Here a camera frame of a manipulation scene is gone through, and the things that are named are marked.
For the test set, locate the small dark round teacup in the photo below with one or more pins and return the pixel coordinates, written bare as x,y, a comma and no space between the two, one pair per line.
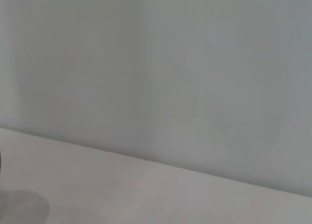
0,160

